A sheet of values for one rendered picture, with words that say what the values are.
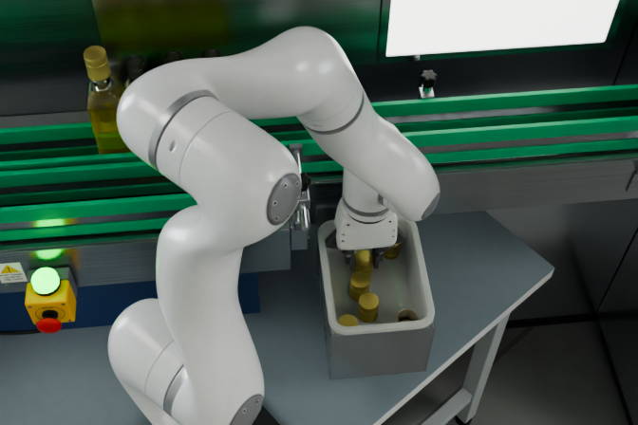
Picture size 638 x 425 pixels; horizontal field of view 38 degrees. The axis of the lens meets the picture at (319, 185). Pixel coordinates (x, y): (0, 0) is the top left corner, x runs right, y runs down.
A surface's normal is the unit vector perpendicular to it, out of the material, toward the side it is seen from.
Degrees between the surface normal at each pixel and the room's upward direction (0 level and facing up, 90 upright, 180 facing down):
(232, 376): 61
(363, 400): 0
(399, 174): 53
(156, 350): 24
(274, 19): 90
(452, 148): 90
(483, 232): 0
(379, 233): 92
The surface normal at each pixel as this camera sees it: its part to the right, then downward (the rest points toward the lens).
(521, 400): 0.01, -0.62
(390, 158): 0.33, 0.11
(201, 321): 0.24, 0.58
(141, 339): -0.24, -0.39
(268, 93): -0.03, 0.74
